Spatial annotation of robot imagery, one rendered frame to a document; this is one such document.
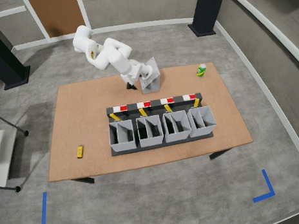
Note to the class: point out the green and yellow drink can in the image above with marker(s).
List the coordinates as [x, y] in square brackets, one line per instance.
[201, 70]

